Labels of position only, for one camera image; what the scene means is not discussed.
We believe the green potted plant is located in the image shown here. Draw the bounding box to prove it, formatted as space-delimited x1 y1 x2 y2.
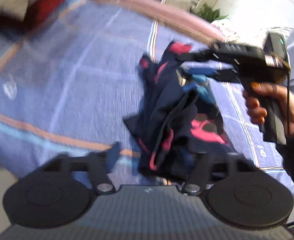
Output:
191 4 227 23

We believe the navy pink Mickey shirt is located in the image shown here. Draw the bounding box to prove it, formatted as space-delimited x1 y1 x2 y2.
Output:
123 41 232 181

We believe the blue plaid bed sheet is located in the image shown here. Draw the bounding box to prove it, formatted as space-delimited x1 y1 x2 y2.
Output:
0 0 294 198

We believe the floral beige blanket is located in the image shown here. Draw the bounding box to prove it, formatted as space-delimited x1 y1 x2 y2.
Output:
211 18 293 44

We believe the right hand holding gripper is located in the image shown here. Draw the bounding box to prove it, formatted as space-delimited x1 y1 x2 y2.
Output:
244 82 294 145

